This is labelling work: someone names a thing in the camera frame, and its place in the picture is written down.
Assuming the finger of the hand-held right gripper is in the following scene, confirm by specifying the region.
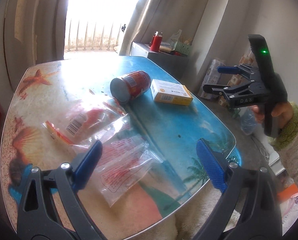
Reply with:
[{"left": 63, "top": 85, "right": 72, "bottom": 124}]
[
  {"left": 203, "top": 80, "right": 255, "bottom": 96},
  {"left": 217, "top": 64, "right": 255, "bottom": 77}
]

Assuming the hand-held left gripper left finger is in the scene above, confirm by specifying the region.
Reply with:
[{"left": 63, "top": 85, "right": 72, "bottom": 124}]
[{"left": 17, "top": 140, "right": 107, "bottom": 240}]

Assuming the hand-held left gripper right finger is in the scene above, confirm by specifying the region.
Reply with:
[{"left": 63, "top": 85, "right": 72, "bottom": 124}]
[{"left": 193, "top": 138, "right": 282, "bottom": 240}]

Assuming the blue mesh waste basket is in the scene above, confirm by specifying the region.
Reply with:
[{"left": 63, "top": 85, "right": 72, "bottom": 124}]
[{"left": 226, "top": 147, "right": 242, "bottom": 166}]

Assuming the orange-striped clear packet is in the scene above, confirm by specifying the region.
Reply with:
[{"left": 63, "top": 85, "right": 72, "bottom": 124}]
[{"left": 43, "top": 100, "right": 130, "bottom": 146}]

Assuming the clear red-print plastic bag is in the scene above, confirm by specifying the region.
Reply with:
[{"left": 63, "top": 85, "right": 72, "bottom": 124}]
[{"left": 98, "top": 134, "right": 165, "bottom": 208}]

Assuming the yellow cardboard medicine box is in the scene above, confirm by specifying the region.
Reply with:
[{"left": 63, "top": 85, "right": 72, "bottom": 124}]
[{"left": 150, "top": 79, "right": 194, "bottom": 106}]

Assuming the red drink can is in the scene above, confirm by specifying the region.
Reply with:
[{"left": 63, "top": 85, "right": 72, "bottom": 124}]
[{"left": 110, "top": 70, "right": 152, "bottom": 104}]

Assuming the person's right forearm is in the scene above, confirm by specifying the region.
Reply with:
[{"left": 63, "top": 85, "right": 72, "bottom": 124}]
[{"left": 269, "top": 101, "right": 298, "bottom": 198}]

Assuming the person's right hand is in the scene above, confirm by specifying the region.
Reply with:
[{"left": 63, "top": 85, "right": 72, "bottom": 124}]
[{"left": 251, "top": 101, "right": 294, "bottom": 128}]

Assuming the toilet paper pack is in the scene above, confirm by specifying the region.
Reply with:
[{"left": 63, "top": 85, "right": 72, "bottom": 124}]
[{"left": 198, "top": 59, "right": 226, "bottom": 101}]

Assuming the large blue water jug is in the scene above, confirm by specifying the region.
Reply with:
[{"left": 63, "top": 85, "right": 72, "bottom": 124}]
[{"left": 239, "top": 105, "right": 260, "bottom": 136}]

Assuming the white fluffy rug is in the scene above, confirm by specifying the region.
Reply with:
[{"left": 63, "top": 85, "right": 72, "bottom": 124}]
[{"left": 164, "top": 189, "right": 240, "bottom": 240}]

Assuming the grey low cabinet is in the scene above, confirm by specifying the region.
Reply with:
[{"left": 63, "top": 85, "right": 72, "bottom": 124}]
[{"left": 130, "top": 41, "right": 190, "bottom": 80}]

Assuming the white plastic bag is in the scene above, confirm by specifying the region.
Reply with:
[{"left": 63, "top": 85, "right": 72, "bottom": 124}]
[{"left": 170, "top": 30, "right": 184, "bottom": 49}]

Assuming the stack of books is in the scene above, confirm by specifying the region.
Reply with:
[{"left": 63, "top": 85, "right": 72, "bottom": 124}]
[{"left": 160, "top": 42, "right": 176, "bottom": 53}]

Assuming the white small appliance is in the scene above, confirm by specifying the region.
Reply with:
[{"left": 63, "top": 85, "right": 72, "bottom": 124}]
[{"left": 268, "top": 152, "right": 287, "bottom": 176}]

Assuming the red thermos flask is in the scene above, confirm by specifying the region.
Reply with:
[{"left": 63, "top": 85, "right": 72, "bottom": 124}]
[{"left": 150, "top": 32, "right": 164, "bottom": 52}]

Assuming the orange blue packet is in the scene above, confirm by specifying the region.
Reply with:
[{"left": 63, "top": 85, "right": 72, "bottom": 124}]
[{"left": 277, "top": 184, "right": 298, "bottom": 203}]

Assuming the beige curtain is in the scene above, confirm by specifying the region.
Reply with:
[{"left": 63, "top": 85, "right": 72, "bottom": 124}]
[
  {"left": 4, "top": 0, "right": 73, "bottom": 67},
  {"left": 119, "top": 0, "right": 229, "bottom": 55}
]

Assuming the window railing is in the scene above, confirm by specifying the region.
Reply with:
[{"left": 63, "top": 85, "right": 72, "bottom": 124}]
[{"left": 64, "top": 20, "right": 123, "bottom": 53}]

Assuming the white cable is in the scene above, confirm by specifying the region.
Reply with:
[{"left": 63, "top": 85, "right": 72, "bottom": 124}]
[{"left": 254, "top": 135, "right": 270, "bottom": 162}]

